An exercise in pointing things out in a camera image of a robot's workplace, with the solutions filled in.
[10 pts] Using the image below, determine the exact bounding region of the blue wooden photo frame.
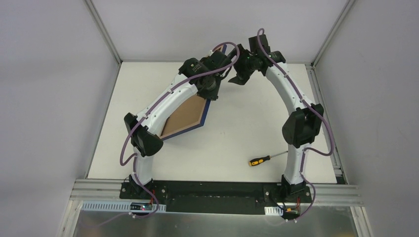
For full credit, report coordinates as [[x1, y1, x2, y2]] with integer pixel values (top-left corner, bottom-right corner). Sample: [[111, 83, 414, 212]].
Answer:
[[160, 45, 227, 140]]

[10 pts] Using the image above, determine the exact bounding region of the yellow black screwdriver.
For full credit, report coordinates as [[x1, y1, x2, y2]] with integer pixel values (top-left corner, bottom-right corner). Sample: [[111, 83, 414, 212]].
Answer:
[[249, 151, 288, 166]]

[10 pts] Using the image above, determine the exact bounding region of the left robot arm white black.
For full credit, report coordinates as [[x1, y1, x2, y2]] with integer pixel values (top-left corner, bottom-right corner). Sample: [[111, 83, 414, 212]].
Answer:
[[120, 49, 240, 200]]

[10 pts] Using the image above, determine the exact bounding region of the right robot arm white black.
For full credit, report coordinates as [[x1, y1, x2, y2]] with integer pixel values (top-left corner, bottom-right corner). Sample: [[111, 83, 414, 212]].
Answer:
[[230, 34, 324, 202]]

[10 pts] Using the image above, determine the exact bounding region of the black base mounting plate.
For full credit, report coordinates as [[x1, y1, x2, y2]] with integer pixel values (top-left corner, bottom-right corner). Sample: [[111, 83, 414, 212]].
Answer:
[[119, 178, 313, 215]]

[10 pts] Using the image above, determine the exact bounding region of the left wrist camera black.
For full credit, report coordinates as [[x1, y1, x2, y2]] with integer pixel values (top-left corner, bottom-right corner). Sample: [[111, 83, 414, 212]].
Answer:
[[205, 50, 232, 71]]

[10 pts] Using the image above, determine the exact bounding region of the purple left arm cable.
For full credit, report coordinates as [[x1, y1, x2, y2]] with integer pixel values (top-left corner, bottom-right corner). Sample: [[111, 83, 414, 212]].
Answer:
[[120, 41, 241, 219]]

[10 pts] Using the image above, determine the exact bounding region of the aluminium front rail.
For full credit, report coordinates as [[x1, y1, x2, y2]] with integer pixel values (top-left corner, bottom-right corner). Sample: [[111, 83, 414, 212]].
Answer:
[[70, 179, 364, 207]]

